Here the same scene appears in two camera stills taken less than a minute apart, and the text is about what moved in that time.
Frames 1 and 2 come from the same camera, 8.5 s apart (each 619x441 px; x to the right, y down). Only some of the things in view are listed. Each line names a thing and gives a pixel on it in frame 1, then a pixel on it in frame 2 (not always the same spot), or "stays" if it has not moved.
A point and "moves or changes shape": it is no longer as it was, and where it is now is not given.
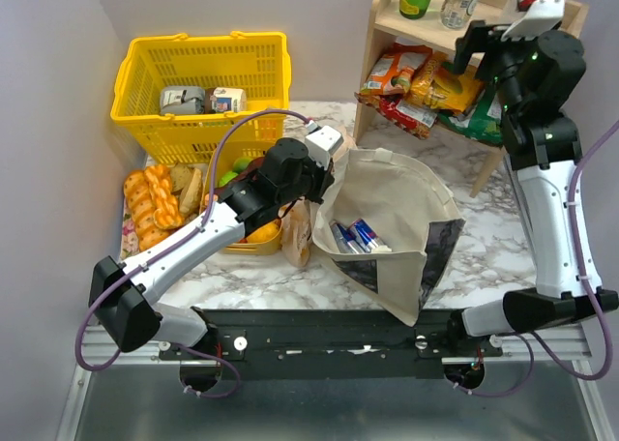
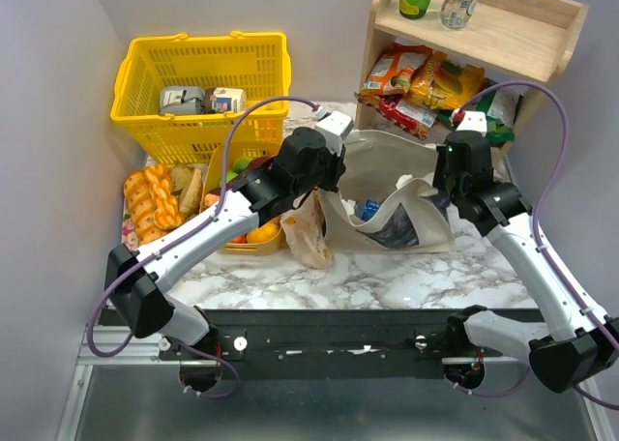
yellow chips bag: (436, 83) stays
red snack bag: (413, 117) stays
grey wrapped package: (183, 100) stays
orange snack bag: (392, 73) stays
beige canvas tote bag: (387, 222) moves or changes shape
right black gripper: (470, 41) to (448, 179)
